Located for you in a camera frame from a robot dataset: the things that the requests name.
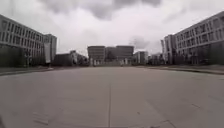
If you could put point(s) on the grey concrete paved plaza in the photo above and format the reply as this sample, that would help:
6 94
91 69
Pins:
133 96

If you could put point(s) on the long grey office building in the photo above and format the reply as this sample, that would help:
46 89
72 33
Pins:
20 41

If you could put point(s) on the large pale office building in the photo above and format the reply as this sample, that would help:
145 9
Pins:
200 40

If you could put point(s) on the wide grey twin-block building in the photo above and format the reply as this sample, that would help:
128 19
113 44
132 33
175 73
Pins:
110 53

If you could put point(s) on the low dark building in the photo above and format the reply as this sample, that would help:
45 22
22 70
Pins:
66 59

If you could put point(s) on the small white building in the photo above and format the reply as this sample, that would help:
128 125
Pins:
141 57

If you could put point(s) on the raised kerb strip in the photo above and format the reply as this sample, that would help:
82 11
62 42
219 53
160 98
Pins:
196 69
20 70

